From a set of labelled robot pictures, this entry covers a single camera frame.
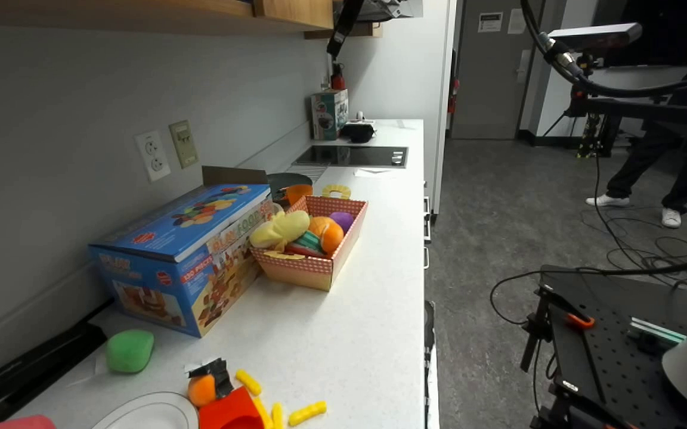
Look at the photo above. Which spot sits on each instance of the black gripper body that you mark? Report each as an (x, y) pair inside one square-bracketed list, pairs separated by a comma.
[(354, 16)]

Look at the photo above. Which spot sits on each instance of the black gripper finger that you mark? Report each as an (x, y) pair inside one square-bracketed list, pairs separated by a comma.
[(338, 41)]

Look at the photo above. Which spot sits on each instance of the wooden cabinet door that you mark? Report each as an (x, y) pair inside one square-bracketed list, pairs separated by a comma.
[(296, 14)]

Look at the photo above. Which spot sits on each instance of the white door sign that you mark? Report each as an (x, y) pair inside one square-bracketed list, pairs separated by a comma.
[(491, 23), (516, 23)]

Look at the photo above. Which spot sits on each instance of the gray room door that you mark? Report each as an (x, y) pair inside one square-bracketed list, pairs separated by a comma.
[(491, 79)]

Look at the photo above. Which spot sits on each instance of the wooden cabinet body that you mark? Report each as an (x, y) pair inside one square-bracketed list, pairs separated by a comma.
[(82, 11)]

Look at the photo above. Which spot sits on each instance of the red bottle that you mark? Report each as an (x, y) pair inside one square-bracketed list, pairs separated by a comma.
[(338, 79)]

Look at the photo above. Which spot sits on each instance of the green and white box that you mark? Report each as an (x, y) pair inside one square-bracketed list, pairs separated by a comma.
[(328, 115)]

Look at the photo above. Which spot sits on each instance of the small black bowl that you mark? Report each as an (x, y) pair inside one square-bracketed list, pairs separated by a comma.
[(357, 135)]

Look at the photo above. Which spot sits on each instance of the black stovetop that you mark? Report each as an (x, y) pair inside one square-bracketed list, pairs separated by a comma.
[(352, 156)]

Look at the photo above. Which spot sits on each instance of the gray plate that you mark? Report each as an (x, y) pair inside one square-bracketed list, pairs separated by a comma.
[(289, 179)]

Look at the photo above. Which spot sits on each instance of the yellow toy slice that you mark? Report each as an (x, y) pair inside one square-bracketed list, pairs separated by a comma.
[(328, 191)]

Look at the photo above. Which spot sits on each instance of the orange cup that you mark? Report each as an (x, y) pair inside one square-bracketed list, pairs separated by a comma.
[(296, 194)]

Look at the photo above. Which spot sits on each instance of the brown flat board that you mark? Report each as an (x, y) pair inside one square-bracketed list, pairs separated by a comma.
[(238, 176)]

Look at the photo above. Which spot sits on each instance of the purple toy fruit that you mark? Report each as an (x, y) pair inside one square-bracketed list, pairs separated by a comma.
[(342, 220)]

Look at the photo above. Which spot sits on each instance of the orange yellow toy fruit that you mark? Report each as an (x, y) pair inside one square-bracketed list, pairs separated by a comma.
[(328, 238)]

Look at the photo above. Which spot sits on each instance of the yellow toy banana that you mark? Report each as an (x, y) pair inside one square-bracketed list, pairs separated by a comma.
[(280, 227)]

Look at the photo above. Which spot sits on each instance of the green toy vegetable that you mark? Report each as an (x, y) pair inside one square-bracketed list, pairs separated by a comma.
[(308, 239)]

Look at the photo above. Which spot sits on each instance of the white and red toy piece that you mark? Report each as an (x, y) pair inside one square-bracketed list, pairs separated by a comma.
[(299, 250)]

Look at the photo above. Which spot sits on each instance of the red checked cardboard basket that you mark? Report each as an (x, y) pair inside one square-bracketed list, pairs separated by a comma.
[(305, 273)]

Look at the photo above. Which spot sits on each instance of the blue toy box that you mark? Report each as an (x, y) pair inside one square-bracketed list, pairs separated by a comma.
[(178, 254)]

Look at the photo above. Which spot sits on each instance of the person in black clothes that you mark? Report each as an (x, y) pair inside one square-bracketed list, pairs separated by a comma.
[(655, 156)]

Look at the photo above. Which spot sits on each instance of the black table clamp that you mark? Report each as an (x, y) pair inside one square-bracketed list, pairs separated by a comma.
[(547, 319)]

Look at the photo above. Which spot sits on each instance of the yellow toy fry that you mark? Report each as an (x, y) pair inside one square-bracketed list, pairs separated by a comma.
[(249, 382), (278, 419), (308, 413)]

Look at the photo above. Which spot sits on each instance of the black and orange toy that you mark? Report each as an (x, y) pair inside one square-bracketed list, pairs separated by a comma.
[(204, 384)]

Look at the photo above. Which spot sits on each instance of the red toy fries holder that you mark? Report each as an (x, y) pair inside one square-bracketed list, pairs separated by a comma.
[(228, 413)]

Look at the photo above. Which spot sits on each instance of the teal and white strip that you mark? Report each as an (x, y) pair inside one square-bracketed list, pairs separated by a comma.
[(656, 331)]

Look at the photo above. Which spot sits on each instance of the black robot table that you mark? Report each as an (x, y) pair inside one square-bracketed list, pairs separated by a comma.
[(614, 374)]

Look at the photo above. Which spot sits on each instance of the long black device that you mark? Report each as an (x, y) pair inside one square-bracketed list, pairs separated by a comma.
[(34, 371)]

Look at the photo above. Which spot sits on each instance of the coral cloth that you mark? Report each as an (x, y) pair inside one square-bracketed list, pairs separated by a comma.
[(23, 422)]

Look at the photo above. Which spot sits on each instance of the beige wall plate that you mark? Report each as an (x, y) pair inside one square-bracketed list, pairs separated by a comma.
[(184, 144)]

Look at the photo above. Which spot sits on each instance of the white wall outlet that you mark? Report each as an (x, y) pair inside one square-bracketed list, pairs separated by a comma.
[(153, 156)]

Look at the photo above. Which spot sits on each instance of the black stereo camera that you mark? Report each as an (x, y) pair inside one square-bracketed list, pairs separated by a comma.
[(598, 36)]

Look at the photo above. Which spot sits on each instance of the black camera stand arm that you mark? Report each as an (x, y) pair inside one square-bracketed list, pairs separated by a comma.
[(645, 109)]

